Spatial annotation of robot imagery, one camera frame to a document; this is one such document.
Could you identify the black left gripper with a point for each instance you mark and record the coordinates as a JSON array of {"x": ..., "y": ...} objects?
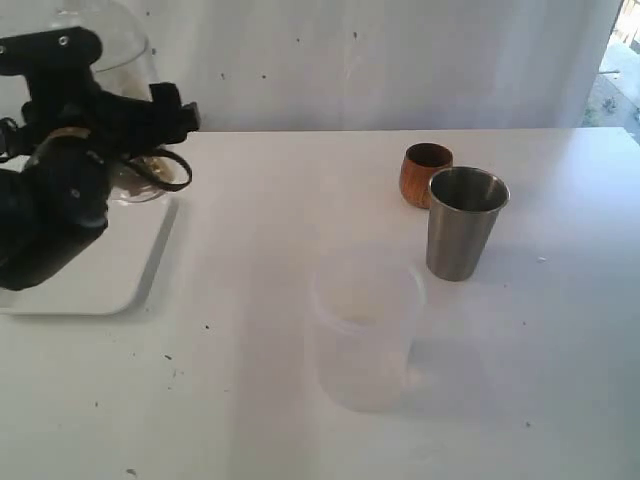
[{"x": 72, "y": 98}]

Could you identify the wooden cup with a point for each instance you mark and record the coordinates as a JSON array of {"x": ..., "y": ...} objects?
[{"x": 420, "y": 163}]

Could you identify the translucent plastic container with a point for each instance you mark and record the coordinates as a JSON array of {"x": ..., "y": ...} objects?
[{"x": 366, "y": 301}]

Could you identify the stainless steel cup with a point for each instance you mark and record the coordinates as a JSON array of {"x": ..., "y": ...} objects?
[{"x": 465, "y": 204}]

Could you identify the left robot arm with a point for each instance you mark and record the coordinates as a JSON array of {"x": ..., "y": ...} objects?
[{"x": 75, "y": 137}]

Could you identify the brown food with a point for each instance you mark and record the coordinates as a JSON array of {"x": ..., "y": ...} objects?
[{"x": 152, "y": 168}]

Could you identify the white rectangular tray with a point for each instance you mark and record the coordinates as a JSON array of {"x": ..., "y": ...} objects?
[{"x": 107, "y": 276}]

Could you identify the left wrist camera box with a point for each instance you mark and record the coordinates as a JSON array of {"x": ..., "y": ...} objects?
[{"x": 68, "y": 48}]

